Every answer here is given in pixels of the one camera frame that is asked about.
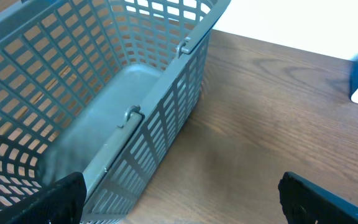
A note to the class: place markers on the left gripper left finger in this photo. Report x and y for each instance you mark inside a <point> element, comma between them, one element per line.
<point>60,203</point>

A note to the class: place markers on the grey plastic mesh basket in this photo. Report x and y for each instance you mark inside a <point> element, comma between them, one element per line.
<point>98,87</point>

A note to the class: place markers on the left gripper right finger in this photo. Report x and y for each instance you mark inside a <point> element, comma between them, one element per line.
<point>305,202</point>

